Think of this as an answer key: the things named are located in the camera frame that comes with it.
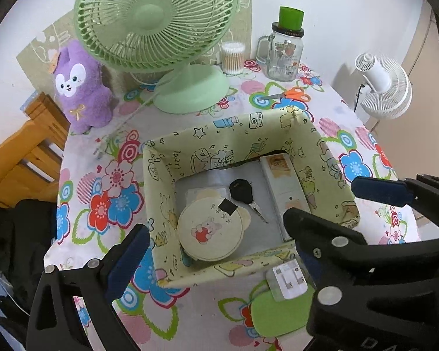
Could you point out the tall white charger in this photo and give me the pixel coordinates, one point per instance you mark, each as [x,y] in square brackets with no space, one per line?
[287,279]

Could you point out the black cloth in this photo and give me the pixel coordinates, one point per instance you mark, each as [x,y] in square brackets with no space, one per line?
[18,256]

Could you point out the white standing fan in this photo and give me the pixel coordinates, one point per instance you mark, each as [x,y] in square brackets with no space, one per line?
[387,87]

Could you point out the cotton swab jar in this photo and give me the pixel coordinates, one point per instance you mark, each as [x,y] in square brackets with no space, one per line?
[233,60]

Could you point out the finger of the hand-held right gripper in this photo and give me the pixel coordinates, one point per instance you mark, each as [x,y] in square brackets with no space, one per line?
[380,190]
[325,226]

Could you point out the small black square tag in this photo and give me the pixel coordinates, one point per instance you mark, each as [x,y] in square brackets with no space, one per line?
[228,207]

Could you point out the green cartoon wall mat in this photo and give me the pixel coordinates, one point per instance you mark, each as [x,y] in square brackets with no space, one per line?
[40,44]

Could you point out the green plastic cup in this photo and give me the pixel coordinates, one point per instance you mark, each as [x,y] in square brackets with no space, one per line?
[291,17]

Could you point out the green rounded pad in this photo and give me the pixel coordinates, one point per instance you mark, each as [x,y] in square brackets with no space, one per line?
[278,316]

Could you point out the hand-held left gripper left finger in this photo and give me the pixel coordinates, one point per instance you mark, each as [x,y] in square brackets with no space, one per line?
[128,267]

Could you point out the purple plush toy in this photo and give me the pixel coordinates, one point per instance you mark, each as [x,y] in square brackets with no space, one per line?
[82,95]

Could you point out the black-headed key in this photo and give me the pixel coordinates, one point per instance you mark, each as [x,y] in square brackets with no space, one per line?
[239,189]

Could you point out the long white remote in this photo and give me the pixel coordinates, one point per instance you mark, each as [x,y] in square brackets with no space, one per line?
[278,186]

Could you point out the cartoon-print storage box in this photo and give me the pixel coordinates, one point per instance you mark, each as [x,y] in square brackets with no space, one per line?
[219,146]

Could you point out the wooden chair frame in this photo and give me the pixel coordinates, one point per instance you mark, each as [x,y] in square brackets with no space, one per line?
[18,161]

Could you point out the green desk fan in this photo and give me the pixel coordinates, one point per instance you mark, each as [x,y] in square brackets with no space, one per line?
[153,18]

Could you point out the glass mug jar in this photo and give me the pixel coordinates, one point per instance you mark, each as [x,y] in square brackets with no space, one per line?
[283,58]

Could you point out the floral tablecloth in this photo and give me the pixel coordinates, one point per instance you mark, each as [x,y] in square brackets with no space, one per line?
[106,197]

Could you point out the beige wooden door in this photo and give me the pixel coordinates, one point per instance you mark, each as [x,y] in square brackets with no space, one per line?
[417,62]

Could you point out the round cream cartoon coaster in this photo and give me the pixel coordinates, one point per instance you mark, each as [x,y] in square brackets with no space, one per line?
[208,234]

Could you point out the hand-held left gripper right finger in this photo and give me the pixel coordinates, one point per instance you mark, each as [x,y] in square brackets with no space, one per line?
[309,268]

